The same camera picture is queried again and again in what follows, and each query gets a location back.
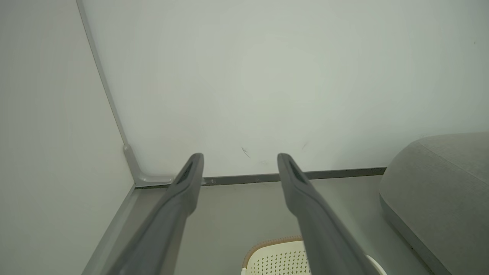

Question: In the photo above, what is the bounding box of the grey metal corner bracket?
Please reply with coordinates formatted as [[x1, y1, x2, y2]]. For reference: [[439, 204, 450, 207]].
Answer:
[[123, 144, 175, 188]]

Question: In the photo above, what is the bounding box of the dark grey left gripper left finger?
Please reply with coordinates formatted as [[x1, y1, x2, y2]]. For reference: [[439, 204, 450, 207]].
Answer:
[[101, 153, 204, 275]]

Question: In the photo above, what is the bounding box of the black baseboard strip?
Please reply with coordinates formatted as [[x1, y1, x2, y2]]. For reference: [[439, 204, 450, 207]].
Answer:
[[202, 167, 387, 186]]

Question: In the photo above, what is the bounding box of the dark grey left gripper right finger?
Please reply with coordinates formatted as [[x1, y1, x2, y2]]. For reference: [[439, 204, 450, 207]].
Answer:
[[277, 153, 377, 275]]

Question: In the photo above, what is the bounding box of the grey vertical corner trim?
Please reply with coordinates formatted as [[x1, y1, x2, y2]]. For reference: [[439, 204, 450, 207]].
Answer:
[[76, 0, 129, 146]]

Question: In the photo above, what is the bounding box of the cream perforated laundry basket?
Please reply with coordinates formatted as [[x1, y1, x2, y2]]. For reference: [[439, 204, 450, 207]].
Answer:
[[241, 236, 387, 275]]

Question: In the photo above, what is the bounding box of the grey fabric sofa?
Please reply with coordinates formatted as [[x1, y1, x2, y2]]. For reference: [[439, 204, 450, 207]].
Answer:
[[379, 133, 489, 275]]

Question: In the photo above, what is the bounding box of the grey wall base trim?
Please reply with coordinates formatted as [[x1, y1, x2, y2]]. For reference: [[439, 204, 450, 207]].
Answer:
[[81, 185, 141, 275]]

